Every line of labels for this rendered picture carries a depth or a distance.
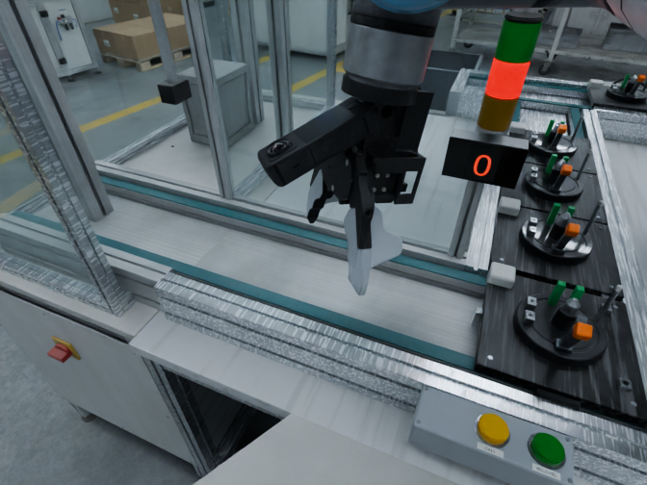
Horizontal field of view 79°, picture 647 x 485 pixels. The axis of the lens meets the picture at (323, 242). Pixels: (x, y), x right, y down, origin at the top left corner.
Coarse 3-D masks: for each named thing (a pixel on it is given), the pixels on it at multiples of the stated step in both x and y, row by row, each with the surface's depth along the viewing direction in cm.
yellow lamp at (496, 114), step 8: (488, 96) 59; (488, 104) 60; (496, 104) 59; (504, 104) 58; (512, 104) 59; (480, 112) 62; (488, 112) 60; (496, 112) 59; (504, 112) 59; (512, 112) 60; (480, 120) 62; (488, 120) 61; (496, 120) 60; (504, 120) 60; (488, 128) 61; (496, 128) 61; (504, 128) 61
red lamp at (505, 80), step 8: (496, 64) 56; (504, 64) 55; (512, 64) 55; (520, 64) 55; (528, 64) 55; (496, 72) 57; (504, 72) 56; (512, 72) 55; (520, 72) 56; (488, 80) 59; (496, 80) 57; (504, 80) 56; (512, 80) 56; (520, 80) 56; (488, 88) 59; (496, 88) 58; (504, 88) 57; (512, 88) 57; (520, 88) 57; (496, 96) 58; (504, 96) 58; (512, 96) 58
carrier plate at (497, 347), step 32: (512, 288) 75; (544, 288) 75; (480, 320) 71; (512, 320) 69; (608, 320) 69; (480, 352) 64; (512, 352) 64; (608, 352) 64; (544, 384) 60; (576, 384) 60; (608, 384) 60; (640, 384) 60; (640, 416) 56
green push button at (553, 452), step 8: (536, 440) 53; (544, 440) 53; (552, 440) 53; (536, 448) 53; (544, 448) 53; (552, 448) 53; (560, 448) 53; (536, 456) 53; (544, 456) 52; (552, 456) 52; (560, 456) 52; (552, 464) 52
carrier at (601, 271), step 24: (504, 216) 93; (528, 216) 93; (552, 216) 86; (504, 240) 86; (528, 240) 83; (552, 240) 83; (576, 240) 83; (600, 240) 86; (504, 264) 81; (528, 264) 81; (552, 264) 81; (576, 264) 80; (600, 264) 81; (600, 288) 75
